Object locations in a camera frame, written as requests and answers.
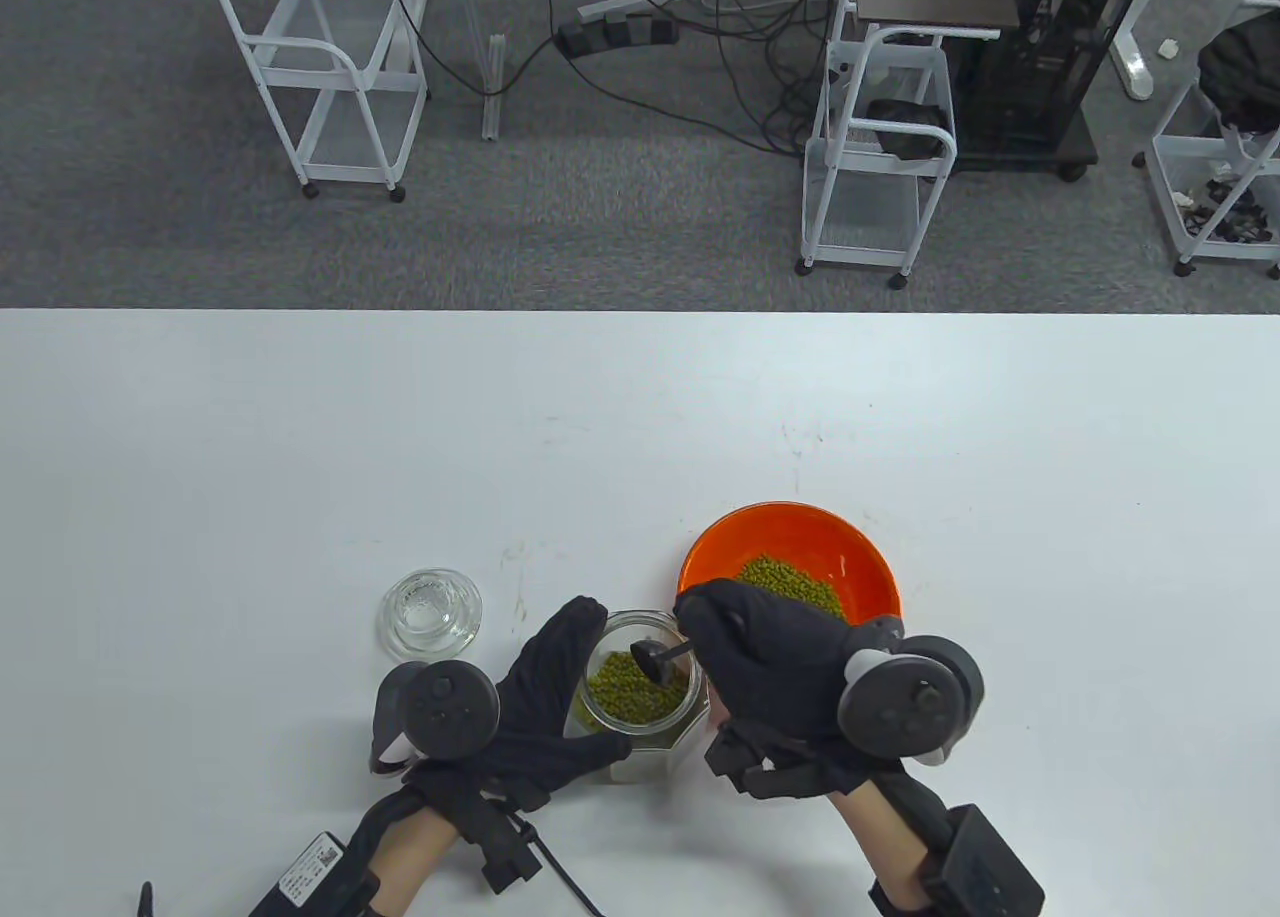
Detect person's left hand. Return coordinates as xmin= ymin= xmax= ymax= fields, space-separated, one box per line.
xmin=405 ymin=595 xmax=636 ymax=828

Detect person's right hand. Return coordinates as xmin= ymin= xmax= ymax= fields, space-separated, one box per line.
xmin=673 ymin=577 xmax=906 ymax=793

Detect pile of green mung beans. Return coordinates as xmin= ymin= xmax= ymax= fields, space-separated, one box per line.
xmin=585 ymin=652 xmax=691 ymax=730

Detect scooped portion of mung beans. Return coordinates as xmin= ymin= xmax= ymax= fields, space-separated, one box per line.
xmin=737 ymin=554 xmax=843 ymax=620

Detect clear glass jar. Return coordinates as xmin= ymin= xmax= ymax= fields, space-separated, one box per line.
xmin=565 ymin=610 xmax=711 ymax=786

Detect black measuring scoop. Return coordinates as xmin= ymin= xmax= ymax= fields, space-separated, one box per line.
xmin=630 ymin=640 xmax=698 ymax=683

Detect orange bowl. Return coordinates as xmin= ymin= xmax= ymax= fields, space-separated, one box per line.
xmin=676 ymin=502 xmax=899 ymax=630

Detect clear glass jar lid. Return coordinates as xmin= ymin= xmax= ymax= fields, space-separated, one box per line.
xmin=377 ymin=569 xmax=484 ymax=658

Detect person's left forearm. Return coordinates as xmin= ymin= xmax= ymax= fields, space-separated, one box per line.
xmin=360 ymin=797 xmax=481 ymax=917

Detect black left hand controller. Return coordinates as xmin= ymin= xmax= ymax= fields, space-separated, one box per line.
xmin=370 ymin=660 xmax=501 ymax=773

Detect black hand controller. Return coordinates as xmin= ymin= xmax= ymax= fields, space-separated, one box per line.
xmin=370 ymin=660 xmax=501 ymax=773
xmin=838 ymin=635 xmax=986 ymax=766

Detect black right hand controller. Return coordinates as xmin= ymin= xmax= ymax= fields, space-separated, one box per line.
xmin=838 ymin=635 xmax=986 ymax=766

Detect plain black wrist box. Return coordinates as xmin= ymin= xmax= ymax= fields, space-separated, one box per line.
xmin=920 ymin=805 xmax=1046 ymax=917

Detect black box with white label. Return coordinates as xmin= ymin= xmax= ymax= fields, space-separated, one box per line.
xmin=248 ymin=832 xmax=381 ymax=917

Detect white metal trolley cart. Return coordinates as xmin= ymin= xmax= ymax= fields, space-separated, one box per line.
xmin=205 ymin=0 xmax=436 ymax=204
xmin=1133 ymin=57 xmax=1280 ymax=280
xmin=797 ymin=25 xmax=959 ymax=290

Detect black bag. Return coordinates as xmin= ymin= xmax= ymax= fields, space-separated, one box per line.
xmin=1197 ymin=7 xmax=1280 ymax=136
xmin=865 ymin=99 xmax=951 ymax=163

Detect pile of dark scraps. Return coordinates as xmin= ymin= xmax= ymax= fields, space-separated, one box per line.
xmin=1175 ymin=175 xmax=1276 ymax=245

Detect black computer rack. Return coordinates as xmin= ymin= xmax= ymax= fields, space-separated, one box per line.
xmin=950 ymin=0 xmax=1156 ymax=180

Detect black power strip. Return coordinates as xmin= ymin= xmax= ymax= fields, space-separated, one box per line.
xmin=556 ymin=15 xmax=681 ymax=58

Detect white power strip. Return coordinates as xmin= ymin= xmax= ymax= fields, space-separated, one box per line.
xmin=578 ymin=0 xmax=691 ymax=24

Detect white desk leg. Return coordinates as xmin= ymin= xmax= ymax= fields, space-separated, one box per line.
xmin=1110 ymin=0 xmax=1176 ymax=101

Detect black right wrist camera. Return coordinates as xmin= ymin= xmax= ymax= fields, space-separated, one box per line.
xmin=705 ymin=727 xmax=841 ymax=800

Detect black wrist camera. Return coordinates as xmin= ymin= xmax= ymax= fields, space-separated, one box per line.
xmin=480 ymin=797 xmax=549 ymax=893
xmin=705 ymin=727 xmax=841 ymax=800

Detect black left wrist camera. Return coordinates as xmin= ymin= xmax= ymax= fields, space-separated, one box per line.
xmin=480 ymin=797 xmax=549 ymax=893

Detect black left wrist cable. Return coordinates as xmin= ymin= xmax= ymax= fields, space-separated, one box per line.
xmin=530 ymin=822 xmax=611 ymax=917

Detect tangle of black floor cables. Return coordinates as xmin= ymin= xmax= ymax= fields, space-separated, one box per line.
xmin=385 ymin=0 xmax=851 ymax=156

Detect white slim post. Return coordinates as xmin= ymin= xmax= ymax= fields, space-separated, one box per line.
xmin=480 ymin=35 xmax=509 ymax=142

